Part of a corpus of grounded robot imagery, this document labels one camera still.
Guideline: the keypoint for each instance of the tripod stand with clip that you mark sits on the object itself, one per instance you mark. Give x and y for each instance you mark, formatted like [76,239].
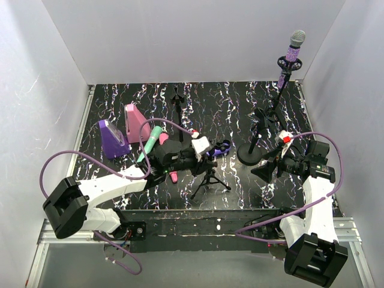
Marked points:
[210,179]

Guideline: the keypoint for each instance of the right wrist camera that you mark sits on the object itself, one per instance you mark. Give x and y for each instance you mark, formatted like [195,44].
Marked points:
[284,140]

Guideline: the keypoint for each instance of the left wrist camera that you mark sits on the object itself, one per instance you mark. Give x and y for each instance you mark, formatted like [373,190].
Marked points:
[201,146]

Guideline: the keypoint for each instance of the purple glitter microphone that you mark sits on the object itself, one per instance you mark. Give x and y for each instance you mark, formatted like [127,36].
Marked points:
[290,61]

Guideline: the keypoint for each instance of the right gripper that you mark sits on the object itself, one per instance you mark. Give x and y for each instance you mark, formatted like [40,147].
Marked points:
[276,164]

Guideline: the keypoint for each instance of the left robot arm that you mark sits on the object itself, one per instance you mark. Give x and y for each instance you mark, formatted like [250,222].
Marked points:
[73,206]

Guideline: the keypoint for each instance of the purple metronome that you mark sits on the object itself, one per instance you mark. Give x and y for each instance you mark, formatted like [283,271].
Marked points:
[114,143]

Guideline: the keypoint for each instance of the tripod stand with shock mount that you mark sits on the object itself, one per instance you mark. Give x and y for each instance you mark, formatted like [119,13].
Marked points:
[269,115]

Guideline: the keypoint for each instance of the round base stand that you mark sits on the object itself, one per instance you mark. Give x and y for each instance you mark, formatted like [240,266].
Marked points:
[176,100]
[250,154]

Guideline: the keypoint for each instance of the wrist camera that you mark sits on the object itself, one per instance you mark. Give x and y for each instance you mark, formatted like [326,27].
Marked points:
[284,140]
[201,146]

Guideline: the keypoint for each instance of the purple plastic microphone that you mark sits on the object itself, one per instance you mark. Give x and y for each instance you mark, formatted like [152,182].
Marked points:
[219,148]

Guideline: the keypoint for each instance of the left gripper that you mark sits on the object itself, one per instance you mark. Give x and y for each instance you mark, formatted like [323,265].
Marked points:
[203,162]

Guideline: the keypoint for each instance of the teal plastic microphone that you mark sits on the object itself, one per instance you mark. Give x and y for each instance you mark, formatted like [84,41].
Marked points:
[150,142]

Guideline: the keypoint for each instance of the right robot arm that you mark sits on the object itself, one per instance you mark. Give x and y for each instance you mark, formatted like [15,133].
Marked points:
[313,251]

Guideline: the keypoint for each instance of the pink metronome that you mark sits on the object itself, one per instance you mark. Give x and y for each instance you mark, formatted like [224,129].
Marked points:
[133,120]

